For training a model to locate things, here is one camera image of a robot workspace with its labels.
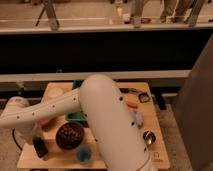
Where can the orange carrot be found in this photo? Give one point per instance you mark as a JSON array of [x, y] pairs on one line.
[[131, 104]]

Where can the grey panel at right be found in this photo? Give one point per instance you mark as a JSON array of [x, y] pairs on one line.
[[193, 111]]

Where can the small metal cup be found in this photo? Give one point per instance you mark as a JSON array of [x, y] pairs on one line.
[[149, 137]]

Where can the blue cup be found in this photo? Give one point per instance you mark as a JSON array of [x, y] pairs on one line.
[[84, 154]]

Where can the orange red object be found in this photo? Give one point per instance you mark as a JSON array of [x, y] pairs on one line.
[[44, 122]]

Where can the dark bowl with beans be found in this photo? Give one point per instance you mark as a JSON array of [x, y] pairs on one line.
[[70, 135]]

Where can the green tray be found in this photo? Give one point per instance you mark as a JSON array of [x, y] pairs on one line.
[[77, 116]]

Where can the beige round cup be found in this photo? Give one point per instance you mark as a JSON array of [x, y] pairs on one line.
[[55, 92]]

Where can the grey blue cloth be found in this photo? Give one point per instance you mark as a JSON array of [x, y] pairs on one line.
[[138, 119]]

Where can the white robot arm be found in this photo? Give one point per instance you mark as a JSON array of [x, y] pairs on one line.
[[111, 122]]

